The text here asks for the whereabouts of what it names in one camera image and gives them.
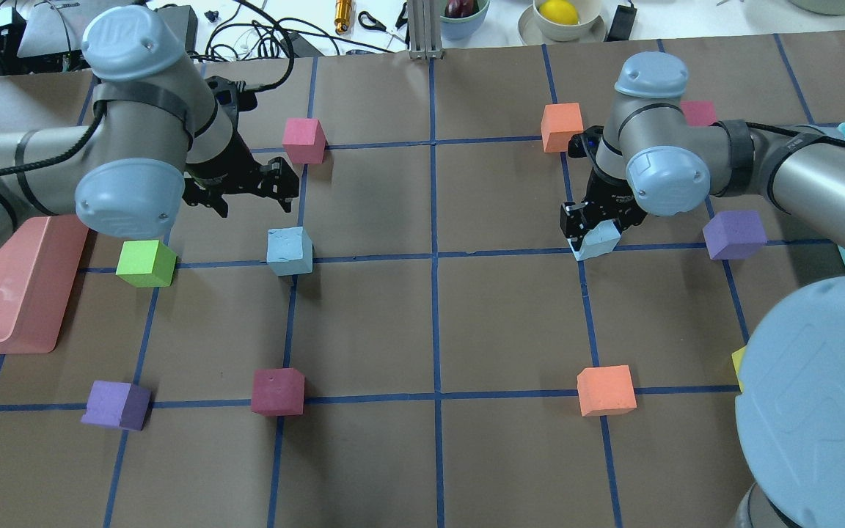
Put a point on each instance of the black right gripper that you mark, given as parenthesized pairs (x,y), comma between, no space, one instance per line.
(608,199)

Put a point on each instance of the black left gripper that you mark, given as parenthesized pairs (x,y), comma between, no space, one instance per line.
(226,174)

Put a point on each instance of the light blue block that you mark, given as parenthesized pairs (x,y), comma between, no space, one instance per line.
(290,251)
(599,241)

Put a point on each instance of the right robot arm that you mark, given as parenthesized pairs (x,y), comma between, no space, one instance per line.
(647,160)

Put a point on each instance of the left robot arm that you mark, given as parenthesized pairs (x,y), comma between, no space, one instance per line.
(159,138)

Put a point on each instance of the pink block far right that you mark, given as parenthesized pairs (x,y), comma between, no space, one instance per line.
(304,140)

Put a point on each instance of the pink block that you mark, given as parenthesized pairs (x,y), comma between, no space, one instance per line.
(699,113)
(304,140)
(278,392)

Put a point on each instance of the orange block right side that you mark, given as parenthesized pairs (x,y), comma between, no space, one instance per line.
(560,122)

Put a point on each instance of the orange block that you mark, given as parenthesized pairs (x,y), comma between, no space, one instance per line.
(560,122)
(606,391)

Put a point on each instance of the green block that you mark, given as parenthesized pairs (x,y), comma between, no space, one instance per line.
(148,263)

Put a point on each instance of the pink block near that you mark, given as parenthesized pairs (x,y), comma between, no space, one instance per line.
(699,113)

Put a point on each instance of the purple block near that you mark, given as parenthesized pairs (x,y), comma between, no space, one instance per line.
(734,235)

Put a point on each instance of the purple block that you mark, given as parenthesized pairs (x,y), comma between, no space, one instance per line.
(117,405)
(734,235)

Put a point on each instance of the orange block left side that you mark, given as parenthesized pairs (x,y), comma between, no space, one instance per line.
(606,391)

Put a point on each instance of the beige bowl with lemon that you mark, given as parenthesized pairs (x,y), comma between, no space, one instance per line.
(535,30)

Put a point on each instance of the black power adapter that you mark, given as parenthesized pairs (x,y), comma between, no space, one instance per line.
(622,23)

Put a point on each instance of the pink block far left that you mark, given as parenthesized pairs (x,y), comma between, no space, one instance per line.
(278,392)

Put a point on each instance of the yellow lemon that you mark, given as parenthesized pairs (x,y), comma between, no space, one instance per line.
(560,12)

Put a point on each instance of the yellow block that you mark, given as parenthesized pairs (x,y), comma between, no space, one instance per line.
(736,360)

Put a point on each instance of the blue bowl with fruit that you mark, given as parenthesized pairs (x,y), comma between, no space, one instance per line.
(461,19)

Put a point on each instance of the purple block far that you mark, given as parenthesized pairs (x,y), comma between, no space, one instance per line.
(117,405)

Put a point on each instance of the pink plastic tray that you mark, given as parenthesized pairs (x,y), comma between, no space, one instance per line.
(38,266)

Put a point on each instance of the steel bowl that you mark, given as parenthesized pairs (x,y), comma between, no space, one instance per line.
(822,7)

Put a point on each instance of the black handled scissors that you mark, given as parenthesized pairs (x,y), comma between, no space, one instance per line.
(370,23)

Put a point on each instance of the aluminium frame post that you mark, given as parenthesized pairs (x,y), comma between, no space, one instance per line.
(425,29)

